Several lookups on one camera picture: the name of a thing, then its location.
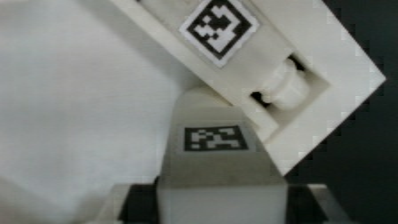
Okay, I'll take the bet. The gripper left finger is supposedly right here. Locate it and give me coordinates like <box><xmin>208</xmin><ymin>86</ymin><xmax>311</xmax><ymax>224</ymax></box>
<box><xmin>94</xmin><ymin>183</ymin><xmax>160</xmax><ymax>224</ymax></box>

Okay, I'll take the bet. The white square tabletop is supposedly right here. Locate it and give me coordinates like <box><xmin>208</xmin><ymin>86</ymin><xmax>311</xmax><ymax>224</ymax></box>
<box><xmin>0</xmin><ymin>0</ymin><xmax>387</xmax><ymax>224</ymax></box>

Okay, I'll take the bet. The white table leg with tag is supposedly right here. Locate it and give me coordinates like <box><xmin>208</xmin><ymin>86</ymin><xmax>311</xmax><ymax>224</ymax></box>
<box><xmin>156</xmin><ymin>87</ymin><xmax>288</xmax><ymax>224</ymax></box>

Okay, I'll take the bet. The white leg front right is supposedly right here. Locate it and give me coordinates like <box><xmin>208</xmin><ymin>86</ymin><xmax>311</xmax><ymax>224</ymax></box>
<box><xmin>137</xmin><ymin>0</ymin><xmax>311</xmax><ymax>118</ymax></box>

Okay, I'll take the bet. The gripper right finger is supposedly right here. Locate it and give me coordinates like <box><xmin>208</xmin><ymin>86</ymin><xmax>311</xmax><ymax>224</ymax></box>
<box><xmin>286</xmin><ymin>184</ymin><xmax>355</xmax><ymax>224</ymax></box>

